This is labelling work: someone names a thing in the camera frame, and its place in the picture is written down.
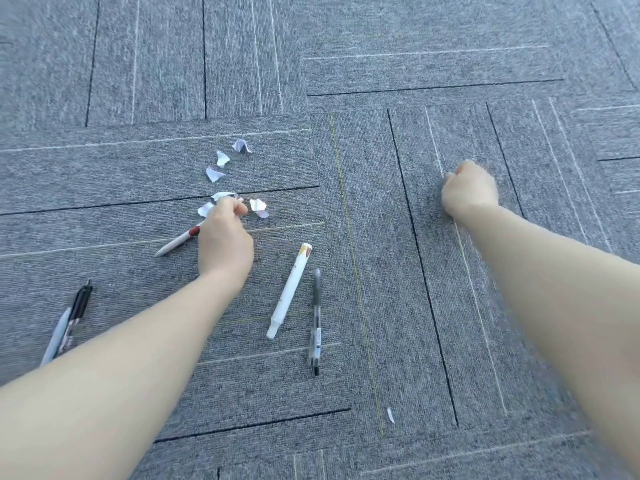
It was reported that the white pen with red band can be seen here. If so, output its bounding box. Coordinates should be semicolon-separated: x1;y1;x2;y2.
154;221;207;259

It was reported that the person's right hand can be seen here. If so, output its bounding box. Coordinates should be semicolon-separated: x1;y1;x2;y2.
440;160;500;220

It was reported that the black pen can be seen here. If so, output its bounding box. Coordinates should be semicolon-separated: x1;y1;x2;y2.
56;279;94;356

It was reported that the person's left hand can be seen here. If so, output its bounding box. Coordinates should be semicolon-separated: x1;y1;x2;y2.
197;197;255;283

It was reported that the translucent grey pen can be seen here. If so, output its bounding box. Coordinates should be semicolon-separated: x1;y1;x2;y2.
40;308;72;367

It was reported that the person's right forearm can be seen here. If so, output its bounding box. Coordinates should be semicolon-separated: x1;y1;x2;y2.
452;203;640;480

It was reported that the person's left forearm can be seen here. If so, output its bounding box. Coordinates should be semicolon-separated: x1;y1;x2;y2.
0;267;252;480

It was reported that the clear grey gel pen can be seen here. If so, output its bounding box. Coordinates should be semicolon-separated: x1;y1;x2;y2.
306;268;324;377

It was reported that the white pen with brown print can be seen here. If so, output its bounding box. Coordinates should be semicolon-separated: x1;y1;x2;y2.
266;243;314;341

